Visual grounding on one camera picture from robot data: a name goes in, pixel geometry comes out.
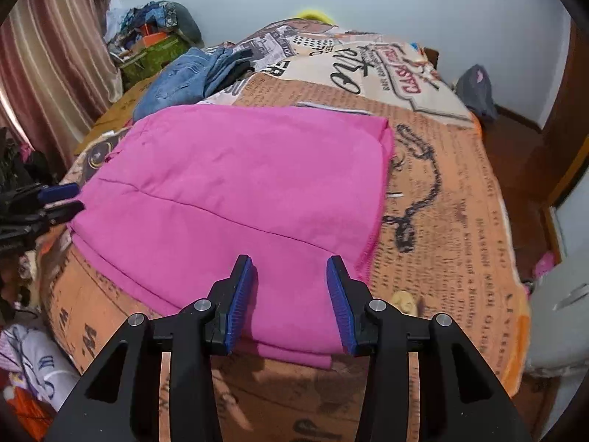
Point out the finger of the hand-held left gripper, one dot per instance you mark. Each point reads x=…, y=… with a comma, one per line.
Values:
x=64, y=210
x=60, y=192

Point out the newspaper print orange blanket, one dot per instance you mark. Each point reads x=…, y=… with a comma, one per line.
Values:
x=441, y=221

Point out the striped brown curtain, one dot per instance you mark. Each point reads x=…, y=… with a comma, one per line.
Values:
x=50, y=55

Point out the pink pants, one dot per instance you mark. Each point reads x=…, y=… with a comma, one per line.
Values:
x=239, y=202

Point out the wooden door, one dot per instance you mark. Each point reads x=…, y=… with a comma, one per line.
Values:
x=559, y=115

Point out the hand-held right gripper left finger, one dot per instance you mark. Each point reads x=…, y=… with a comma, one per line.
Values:
x=240, y=304

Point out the yellow pillow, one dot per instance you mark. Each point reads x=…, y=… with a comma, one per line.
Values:
x=315, y=15

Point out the grey backpack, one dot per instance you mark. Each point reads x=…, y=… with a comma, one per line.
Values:
x=476, y=87

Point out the pile of clothes and bags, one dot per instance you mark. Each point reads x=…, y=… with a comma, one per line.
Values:
x=147, y=32

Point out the blue denim jeans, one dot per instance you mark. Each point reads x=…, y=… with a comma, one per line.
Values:
x=184, y=80

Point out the dark cloth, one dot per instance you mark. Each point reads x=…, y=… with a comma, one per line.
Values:
x=20, y=156

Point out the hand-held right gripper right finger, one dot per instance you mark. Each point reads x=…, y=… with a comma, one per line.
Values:
x=339, y=304

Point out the white printed cloth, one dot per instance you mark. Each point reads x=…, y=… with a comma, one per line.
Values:
x=32, y=363

